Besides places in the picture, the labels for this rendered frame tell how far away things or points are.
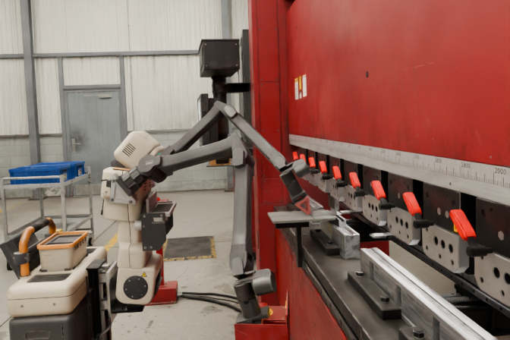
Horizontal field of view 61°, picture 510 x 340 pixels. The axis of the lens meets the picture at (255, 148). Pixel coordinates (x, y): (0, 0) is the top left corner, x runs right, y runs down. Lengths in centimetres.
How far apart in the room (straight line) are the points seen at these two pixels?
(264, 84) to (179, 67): 650
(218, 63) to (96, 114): 668
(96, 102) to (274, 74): 694
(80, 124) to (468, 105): 889
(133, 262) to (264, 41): 152
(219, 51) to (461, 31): 212
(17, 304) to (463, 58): 172
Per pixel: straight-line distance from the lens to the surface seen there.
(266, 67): 273
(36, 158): 961
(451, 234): 97
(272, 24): 278
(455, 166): 94
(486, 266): 89
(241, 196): 148
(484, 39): 87
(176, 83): 912
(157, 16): 938
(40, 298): 194
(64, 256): 204
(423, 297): 119
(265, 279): 136
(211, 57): 287
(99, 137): 937
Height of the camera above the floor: 141
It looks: 4 degrees down
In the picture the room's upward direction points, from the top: 2 degrees counter-clockwise
